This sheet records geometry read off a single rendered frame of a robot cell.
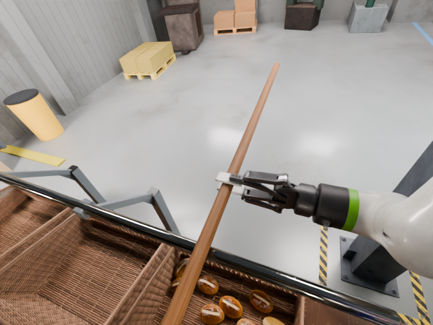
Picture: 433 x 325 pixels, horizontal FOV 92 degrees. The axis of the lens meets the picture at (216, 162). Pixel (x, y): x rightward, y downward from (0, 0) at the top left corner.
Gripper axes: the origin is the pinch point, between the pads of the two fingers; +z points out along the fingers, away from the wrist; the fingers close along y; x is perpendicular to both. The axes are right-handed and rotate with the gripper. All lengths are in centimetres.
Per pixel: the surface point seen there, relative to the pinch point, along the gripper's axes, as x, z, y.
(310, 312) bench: -7, -31, 62
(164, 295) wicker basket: -22, 27, 60
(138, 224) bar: -17.0, 17.9, 1.8
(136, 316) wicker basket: -33, 27, 45
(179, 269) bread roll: -11, 24, 55
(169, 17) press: 445, 294, 47
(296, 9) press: 616, 42, 77
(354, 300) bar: -17.2, -28.2, 2.1
